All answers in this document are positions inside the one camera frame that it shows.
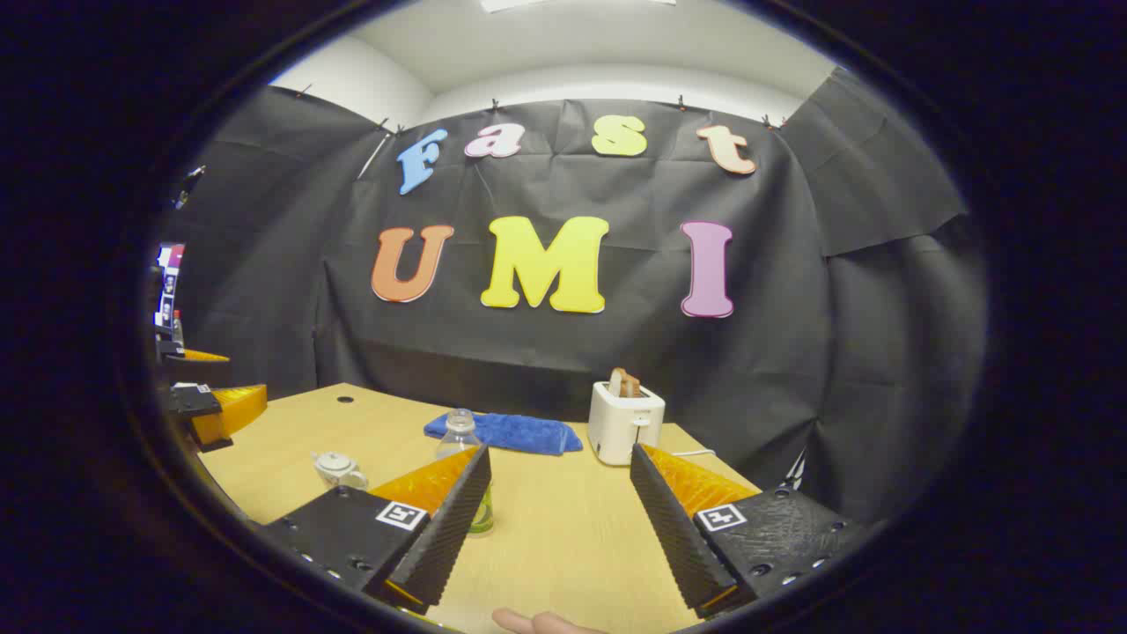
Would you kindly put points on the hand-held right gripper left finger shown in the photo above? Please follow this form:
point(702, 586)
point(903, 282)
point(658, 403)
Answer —
point(445, 528)

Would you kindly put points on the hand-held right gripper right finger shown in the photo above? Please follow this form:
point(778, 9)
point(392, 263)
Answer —
point(673, 528)

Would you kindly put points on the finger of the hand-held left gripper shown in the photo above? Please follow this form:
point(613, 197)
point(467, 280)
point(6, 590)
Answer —
point(195, 401)
point(202, 357)

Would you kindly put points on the green label water bottle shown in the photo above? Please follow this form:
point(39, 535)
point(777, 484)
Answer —
point(458, 431)

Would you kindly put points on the white teacup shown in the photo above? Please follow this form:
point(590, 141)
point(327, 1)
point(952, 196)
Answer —
point(339, 475)

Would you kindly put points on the white teacup lid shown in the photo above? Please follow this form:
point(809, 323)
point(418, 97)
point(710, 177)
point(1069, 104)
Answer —
point(335, 460)

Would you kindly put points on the red cap plastic bottle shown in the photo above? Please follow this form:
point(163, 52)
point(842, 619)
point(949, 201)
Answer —
point(177, 333)

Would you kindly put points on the computer monitor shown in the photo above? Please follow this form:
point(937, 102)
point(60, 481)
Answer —
point(168, 282)

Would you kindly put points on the white toaster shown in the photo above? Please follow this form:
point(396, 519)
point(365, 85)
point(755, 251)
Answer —
point(621, 427)

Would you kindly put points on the blue towel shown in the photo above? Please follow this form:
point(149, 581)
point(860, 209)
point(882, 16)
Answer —
point(519, 433)

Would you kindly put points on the brown bread slice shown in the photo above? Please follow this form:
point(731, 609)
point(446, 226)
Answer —
point(623, 384)

